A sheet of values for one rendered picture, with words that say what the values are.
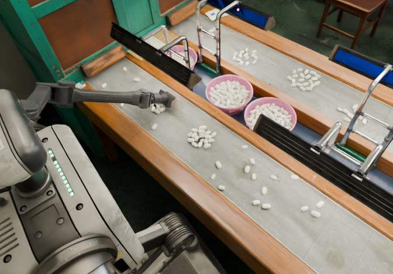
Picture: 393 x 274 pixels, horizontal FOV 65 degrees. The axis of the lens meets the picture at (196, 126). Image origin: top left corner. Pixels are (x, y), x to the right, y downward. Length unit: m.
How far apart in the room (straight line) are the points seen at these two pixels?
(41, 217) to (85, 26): 1.39
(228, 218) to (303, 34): 2.59
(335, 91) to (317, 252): 0.91
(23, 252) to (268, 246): 0.91
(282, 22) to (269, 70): 1.83
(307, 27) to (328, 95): 1.91
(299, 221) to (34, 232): 1.03
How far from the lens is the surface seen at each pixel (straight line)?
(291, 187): 1.47
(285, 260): 1.31
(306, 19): 3.84
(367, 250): 1.45
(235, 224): 1.34
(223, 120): 1.62
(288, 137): 1.16
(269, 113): 1.70
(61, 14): 1.84
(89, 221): 0.65
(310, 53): 2.07
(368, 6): 3.26
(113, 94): 1.48
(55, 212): 0.69
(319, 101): 1.82
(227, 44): 2.13
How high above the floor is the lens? 2.01
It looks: 51 degrees down
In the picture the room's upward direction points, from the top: 6 degrees counter-clockwise
